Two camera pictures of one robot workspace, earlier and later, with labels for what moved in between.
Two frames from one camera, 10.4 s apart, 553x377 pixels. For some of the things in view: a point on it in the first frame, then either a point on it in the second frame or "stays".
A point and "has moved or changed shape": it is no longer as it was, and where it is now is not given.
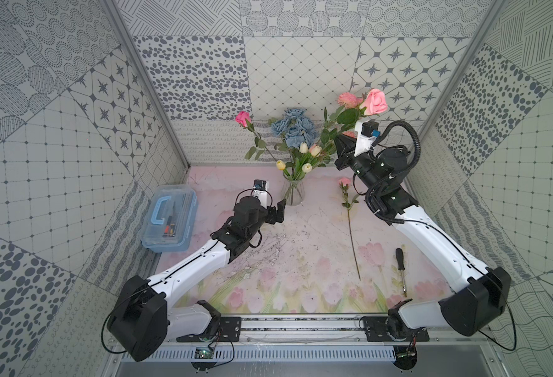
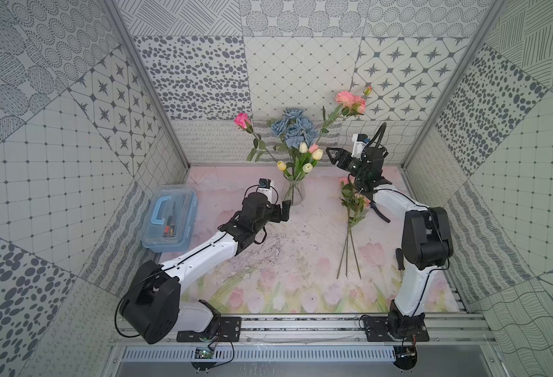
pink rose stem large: x=375 y=102 → x=354 y=202
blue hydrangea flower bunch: x=295 y=127 stays
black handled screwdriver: x=399 y=251 stays
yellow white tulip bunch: x=303 y=162 stays
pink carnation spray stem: x=341 y=121 has moved or changed shape
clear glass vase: x=294 y=192 stays
